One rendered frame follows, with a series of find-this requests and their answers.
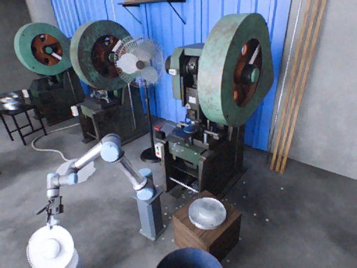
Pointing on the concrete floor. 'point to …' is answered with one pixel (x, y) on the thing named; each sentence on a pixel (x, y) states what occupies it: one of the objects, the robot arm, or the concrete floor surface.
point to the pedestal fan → (127, 60)
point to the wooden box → (221, 237)
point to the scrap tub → (189, 259)
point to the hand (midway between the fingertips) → (49, 228)
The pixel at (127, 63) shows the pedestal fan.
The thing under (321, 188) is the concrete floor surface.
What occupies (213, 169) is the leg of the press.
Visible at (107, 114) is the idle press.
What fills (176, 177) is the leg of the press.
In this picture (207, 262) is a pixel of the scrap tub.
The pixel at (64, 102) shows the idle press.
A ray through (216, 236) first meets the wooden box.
